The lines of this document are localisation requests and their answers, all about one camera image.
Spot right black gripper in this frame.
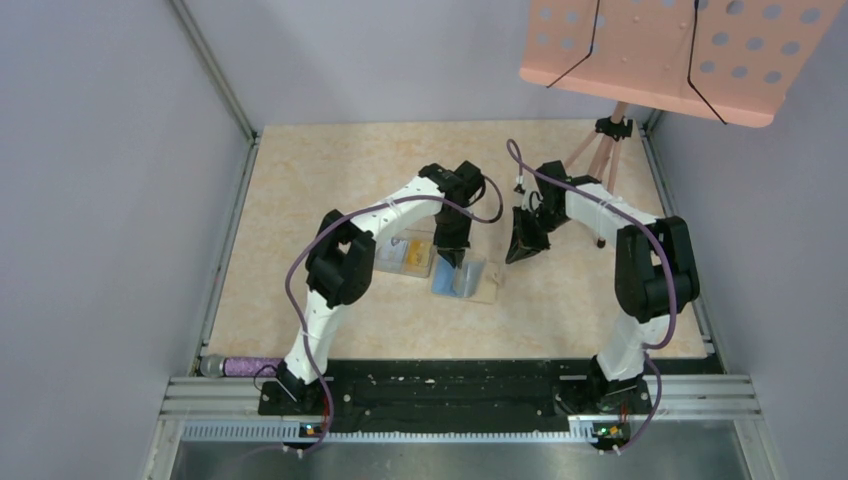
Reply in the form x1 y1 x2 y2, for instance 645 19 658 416
507 204 571 265

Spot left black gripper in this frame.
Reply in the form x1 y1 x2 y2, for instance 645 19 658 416
433 208 473 268

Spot clear plastic card tray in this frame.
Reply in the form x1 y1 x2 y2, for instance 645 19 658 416
374 229 436 278

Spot purple glitter microphone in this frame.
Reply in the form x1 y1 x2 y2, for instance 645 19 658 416
197 355 281 378

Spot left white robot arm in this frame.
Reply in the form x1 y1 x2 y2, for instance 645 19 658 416
276 161 487 414

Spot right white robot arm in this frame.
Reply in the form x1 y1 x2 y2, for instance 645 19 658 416
505 161 700 412

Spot pink tripod stand legs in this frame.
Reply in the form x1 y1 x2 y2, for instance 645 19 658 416
564 101 633 194

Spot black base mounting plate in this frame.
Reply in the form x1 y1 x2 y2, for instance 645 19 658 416
258 359 653 434

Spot pink music stand desk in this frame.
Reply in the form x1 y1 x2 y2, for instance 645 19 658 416
519 0 847 128

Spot aluminium frame rail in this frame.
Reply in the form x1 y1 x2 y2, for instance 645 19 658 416
143 372 787 479

